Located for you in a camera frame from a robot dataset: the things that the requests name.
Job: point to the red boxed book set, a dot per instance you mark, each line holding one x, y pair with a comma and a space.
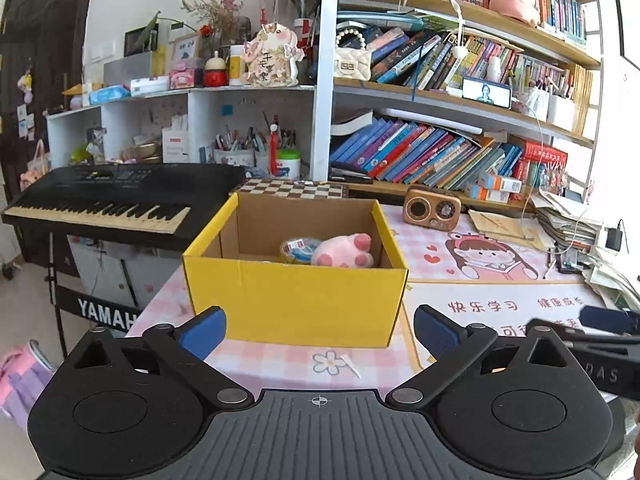
542, 160

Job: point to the red slim bottle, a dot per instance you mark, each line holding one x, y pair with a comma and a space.
273, 152

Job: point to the white box red label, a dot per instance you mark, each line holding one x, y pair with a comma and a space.
175, 145

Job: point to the white thermos bottle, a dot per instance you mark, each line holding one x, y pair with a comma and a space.
236, 66

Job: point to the pen holder with pens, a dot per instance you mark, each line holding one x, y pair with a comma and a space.
234, 152

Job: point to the middle row of books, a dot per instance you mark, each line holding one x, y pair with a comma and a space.
440, 60

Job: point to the phone showing video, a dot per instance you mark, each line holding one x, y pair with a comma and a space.
486, 92

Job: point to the dried flower bouquet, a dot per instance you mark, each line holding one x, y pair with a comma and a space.
215, 10

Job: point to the small picture frame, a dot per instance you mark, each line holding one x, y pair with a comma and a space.
186, 47

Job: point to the loose white papers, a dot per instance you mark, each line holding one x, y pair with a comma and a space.
612, 280

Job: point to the brown retro radio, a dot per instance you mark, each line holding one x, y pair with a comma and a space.
432, 207

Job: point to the keyboard stand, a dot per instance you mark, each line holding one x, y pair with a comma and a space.
105, 310

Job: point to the pink tin box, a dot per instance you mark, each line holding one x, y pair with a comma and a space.
185, 79

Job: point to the white quilted handbag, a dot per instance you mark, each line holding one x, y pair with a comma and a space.
352, 64

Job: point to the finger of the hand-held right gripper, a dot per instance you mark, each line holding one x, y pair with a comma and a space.
602, 317
562, 331

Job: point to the light blue wipes pack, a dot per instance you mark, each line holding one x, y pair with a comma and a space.
109, 94

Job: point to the checkered chess board box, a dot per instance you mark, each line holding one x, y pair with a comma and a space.
292, 189

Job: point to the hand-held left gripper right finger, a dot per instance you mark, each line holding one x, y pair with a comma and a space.
437, 332

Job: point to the white bookshelf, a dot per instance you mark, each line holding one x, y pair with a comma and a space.
325, 85

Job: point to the black electronic keyboard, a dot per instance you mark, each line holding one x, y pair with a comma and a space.
125, 195

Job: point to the stack of papers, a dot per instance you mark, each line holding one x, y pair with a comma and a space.
565, 220

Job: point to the black stapler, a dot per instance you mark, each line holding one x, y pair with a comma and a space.
350, 176

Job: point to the dark wooden door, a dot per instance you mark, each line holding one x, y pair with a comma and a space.
45, 35

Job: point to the orange and white box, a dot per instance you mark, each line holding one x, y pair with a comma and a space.
487, 193
500, 182

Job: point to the pink plush pig toy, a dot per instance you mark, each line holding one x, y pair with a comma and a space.
345, 252

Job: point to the tan paper envelopes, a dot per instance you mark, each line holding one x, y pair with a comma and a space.
500, 226

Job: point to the white jar green lid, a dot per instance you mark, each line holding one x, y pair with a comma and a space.
288, 165

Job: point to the white tissue pack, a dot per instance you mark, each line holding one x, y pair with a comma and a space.
149, 86

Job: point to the red round bottle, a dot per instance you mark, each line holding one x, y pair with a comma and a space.
216, 74

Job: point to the yellow tape roll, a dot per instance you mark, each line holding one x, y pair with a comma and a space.
290, 251

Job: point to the black power adapter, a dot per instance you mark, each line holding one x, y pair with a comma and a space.
614, 237

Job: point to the white desk organiser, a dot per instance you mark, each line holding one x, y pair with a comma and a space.
555, 107

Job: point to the black picture frame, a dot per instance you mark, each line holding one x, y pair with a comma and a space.
139, 41

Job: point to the grey storage box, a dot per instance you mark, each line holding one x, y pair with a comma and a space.
130, 66

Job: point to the row of colourful books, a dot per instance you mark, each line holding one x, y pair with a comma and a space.
425, 152

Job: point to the yellow cardboard box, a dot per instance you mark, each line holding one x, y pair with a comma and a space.
300, 300

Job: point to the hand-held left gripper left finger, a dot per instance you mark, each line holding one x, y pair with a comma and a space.
202, 332

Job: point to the pink purple school bag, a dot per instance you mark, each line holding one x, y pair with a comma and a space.
20, 377

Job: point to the small plush door charm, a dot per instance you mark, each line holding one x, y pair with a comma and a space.
24, 82

